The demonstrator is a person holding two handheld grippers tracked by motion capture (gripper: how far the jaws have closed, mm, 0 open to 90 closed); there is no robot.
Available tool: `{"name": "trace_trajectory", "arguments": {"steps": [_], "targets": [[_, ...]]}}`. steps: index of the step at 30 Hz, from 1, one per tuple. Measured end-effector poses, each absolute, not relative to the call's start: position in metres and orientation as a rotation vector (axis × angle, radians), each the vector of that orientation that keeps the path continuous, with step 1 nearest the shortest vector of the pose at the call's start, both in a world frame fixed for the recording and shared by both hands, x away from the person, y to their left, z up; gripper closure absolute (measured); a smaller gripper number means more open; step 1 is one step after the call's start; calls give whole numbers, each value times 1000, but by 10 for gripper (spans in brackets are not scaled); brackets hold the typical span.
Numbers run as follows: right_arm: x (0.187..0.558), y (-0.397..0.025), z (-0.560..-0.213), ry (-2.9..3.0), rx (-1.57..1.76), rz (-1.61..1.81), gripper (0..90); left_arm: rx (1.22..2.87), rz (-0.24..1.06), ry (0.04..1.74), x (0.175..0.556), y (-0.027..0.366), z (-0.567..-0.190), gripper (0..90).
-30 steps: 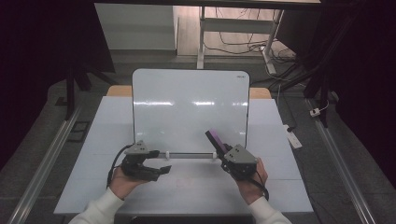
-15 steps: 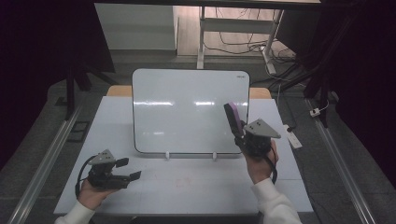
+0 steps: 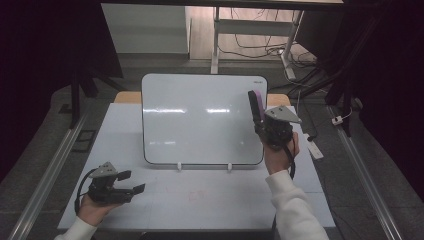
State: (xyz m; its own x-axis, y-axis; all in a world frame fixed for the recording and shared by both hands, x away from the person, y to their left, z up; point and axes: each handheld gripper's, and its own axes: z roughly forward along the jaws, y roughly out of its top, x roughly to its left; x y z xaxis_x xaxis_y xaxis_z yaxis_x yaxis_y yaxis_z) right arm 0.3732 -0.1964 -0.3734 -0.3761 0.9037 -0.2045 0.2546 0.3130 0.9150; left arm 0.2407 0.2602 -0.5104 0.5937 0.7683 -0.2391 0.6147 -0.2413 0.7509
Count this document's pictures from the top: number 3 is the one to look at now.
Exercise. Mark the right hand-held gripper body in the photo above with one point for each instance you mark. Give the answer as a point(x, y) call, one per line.
point(278, 126)

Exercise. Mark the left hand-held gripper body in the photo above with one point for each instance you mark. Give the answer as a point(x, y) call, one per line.
point(106, 193)

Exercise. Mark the black and purple whiteboard eraser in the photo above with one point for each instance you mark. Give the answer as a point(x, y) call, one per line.
point(256, 103)

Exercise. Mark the white whiteboard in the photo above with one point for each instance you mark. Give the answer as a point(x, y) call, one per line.
point(200, 123)

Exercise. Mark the person's left hand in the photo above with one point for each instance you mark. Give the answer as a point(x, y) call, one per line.
point(95, 210)

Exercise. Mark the person's right hand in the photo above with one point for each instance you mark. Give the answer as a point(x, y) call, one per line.
point(278, 160)

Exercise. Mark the white power strip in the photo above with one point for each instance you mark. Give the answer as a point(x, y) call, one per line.
point(315, 148)

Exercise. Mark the white whiteboard foot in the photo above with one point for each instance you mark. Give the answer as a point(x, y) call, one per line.
point(179, 166)
point(230, 166)

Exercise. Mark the black floor plate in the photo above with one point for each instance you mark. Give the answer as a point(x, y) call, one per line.
point(85, 140)

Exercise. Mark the white plug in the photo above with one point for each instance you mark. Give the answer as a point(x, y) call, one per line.
point(337, 120)

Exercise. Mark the white table mat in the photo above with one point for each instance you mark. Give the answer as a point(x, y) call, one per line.
point(200, 210)

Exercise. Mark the wooden table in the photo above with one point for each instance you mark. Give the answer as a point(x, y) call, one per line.
point(128, 97)

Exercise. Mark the black metal stand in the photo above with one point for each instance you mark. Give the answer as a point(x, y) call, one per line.
point(75, 100)
point(346, 83)

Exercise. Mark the aluminium rail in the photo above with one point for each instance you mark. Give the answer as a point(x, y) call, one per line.
point(366, 180)
point(46, 180)

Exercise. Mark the white desk frame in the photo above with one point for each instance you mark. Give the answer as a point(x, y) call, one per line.
point(253, 27)

